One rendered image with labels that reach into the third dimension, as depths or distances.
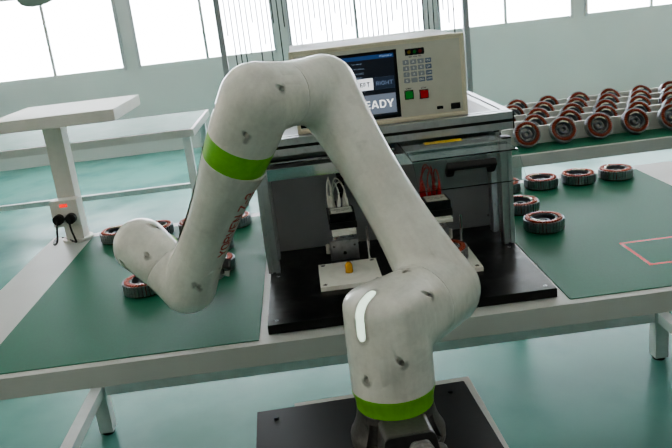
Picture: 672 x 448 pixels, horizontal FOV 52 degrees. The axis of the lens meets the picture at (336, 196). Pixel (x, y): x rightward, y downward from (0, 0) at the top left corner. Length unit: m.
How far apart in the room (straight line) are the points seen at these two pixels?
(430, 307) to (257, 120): 0.38
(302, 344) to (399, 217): 0.46
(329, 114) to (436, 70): 0.64
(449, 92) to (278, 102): 0.78
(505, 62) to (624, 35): 1.42
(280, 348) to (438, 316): 0.53
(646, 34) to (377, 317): 8.17
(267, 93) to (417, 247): 0.35
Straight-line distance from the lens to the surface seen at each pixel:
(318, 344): 1.51
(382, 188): 1.16
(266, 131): 1.09
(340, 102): 1.18
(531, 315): 1.57
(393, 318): 1.00
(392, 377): 1.03
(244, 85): 1.07
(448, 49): 1.77
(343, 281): 1.67
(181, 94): 8.15
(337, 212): 1.73
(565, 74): 8.66
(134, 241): 1.38
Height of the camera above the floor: 1.42
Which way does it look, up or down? 15 degrees down
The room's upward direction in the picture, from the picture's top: 7 degrees counter-clockwise
